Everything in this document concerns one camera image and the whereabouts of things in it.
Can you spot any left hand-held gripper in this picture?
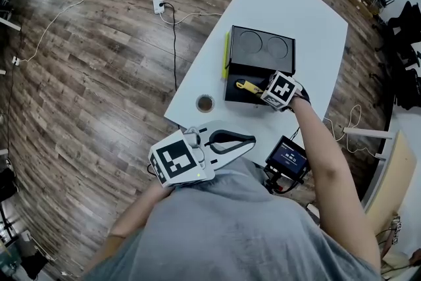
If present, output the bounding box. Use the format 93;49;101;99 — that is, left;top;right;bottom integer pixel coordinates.
148;120;257;188

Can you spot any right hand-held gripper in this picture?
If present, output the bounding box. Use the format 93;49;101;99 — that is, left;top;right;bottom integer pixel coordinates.
260;70;312;113

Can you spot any yellow utility knife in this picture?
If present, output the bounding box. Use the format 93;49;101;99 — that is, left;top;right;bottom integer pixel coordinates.
234;78;264;95

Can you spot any black drawer box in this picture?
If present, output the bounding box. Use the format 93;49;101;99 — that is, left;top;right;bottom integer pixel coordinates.
224;25;296;106

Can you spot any person's right forearm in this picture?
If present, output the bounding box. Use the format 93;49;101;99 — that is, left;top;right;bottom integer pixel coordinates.
291;97;382;270

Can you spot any person's left forearm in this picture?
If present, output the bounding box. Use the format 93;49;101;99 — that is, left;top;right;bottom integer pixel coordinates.
95;180;174;261

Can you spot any small black monitor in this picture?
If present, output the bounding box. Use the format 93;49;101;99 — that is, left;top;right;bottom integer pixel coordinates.
262;135;310;195

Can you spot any yellow ruler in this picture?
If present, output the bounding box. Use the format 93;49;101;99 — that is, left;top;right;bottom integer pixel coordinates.
222;31;230;79

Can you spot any large white table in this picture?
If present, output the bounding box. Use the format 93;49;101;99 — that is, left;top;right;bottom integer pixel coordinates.
163;0;349;175

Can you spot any person's grey shirt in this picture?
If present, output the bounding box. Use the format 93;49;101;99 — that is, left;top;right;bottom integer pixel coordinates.
84;157;384;281

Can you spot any black office chair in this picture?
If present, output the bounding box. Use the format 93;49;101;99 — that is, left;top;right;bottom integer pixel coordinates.
386;0;421;47
368;42;421;111

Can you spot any light wooden desk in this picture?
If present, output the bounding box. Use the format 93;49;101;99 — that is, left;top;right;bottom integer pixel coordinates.
343;126;418;234

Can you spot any round table cable grommet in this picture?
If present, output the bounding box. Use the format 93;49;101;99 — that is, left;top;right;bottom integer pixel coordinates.
195;93;216;113

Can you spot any looped white cable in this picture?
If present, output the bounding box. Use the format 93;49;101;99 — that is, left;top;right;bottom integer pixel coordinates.
324;104;382;154

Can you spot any black power cable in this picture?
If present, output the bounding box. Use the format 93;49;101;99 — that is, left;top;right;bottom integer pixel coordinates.
159;2;180;93

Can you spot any long white extension cable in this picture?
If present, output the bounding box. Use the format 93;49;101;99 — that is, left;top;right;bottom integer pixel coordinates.
12;0;174;65

